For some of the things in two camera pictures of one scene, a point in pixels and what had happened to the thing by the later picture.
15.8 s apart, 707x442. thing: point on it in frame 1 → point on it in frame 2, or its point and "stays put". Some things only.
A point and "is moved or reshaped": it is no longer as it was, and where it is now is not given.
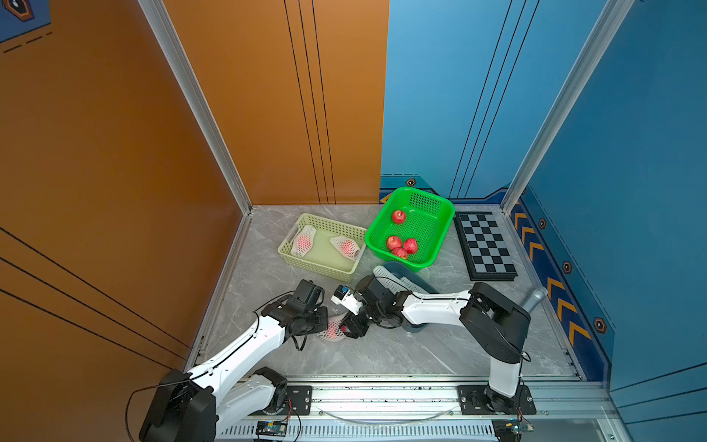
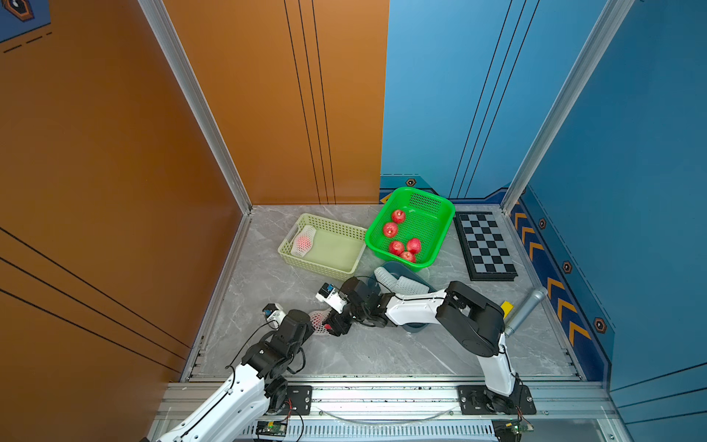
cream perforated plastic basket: x=322 y=256 stays put
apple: x=411 y=246 stays put
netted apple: x=334 y=332 is moved or reshaped
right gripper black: x=350 y=320 stays put
